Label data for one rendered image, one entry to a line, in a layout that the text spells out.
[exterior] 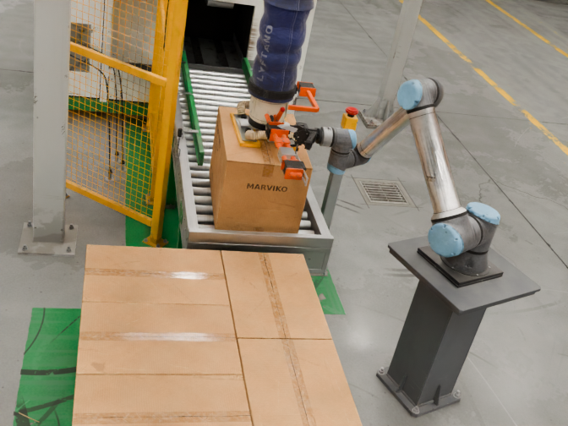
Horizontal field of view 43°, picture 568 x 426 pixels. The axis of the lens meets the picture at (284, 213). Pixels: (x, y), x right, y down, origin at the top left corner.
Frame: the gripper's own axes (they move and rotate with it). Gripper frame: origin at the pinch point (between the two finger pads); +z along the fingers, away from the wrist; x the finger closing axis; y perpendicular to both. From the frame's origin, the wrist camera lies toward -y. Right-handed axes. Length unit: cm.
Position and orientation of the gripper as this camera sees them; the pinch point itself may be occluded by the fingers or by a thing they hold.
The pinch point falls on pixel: (278, 134)
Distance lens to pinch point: 325.9
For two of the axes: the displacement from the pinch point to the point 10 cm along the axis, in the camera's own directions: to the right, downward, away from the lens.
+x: 1.8, -8.4, -5.1
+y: -1.8, -5.4, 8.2
